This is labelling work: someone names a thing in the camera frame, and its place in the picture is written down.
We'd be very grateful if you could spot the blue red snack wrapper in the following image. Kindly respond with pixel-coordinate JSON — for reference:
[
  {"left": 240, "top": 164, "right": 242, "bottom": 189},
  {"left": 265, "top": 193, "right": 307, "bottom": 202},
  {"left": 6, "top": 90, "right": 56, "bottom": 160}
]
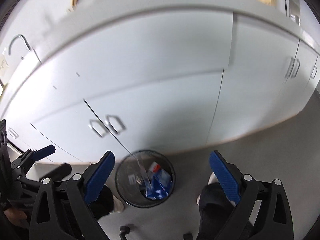
[{"left": 145, "top": 161, "right": 173, "bottom": 200}]

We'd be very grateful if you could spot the black mesh trash bin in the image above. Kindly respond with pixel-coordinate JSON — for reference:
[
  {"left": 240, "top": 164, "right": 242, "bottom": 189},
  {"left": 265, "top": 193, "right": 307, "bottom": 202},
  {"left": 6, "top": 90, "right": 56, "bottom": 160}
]
[{"left": 115, "top": 150, "right": 176, "bottom": 208}]

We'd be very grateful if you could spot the white kitchen cabinet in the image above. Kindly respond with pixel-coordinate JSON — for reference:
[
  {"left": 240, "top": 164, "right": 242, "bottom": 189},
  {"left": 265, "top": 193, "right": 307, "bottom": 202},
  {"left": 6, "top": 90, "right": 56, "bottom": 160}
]
[{"left": 1, "top": 0, "right": 319, "bottom": 163}]

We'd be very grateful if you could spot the person's left hand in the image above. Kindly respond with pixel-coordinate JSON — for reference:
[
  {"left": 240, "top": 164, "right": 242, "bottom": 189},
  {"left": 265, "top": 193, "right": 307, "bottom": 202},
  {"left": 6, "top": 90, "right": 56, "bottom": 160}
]
[{"left": 4, "top": 207, "right": 27, "bottom": 228}]

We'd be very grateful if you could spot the person's right shoe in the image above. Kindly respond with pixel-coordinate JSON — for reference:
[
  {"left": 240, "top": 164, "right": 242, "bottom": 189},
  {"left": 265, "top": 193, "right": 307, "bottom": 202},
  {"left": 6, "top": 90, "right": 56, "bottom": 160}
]
[{"left": 196, "top": 172, "right": 218, "bottom": 204}]

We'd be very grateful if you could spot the chrome sink faucet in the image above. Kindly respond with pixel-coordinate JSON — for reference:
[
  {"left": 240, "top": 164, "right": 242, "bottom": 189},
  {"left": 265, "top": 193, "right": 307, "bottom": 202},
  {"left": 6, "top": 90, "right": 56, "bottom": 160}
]
[{"left": 8, "top": 34, "right": 36, "bottom": 64}]

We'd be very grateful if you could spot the left cabinet door handle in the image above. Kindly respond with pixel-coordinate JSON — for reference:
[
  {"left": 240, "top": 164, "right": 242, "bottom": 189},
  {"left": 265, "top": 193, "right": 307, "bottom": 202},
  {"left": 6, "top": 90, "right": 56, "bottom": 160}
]
[{"left": 88, "top": 119, "right": 108, "bottom": 138}]

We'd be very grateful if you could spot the cabinet door handle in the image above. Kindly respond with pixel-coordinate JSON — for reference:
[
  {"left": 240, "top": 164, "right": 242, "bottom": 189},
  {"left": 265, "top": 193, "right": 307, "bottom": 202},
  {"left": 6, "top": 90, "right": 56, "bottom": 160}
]
[
  {"left": 105, "top": 115, "right": 126, "bottom": 134},
  {"left": 88, "top": 119, "right": 108, "bottom": 138}
]

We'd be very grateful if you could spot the right cabinet door handle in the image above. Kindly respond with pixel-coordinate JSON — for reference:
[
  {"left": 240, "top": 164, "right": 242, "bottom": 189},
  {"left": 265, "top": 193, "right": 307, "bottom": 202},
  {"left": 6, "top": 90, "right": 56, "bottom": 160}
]
[{"left": 105, "top": 115, "right": 126, "bottom": 134}]

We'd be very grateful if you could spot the far cabinet handle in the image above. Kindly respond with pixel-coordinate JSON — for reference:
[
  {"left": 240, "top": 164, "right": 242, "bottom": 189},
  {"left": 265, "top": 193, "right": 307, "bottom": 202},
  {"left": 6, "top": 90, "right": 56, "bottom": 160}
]
[{"left": 285, "top": 57, "right": 300, "bottom": 79}]

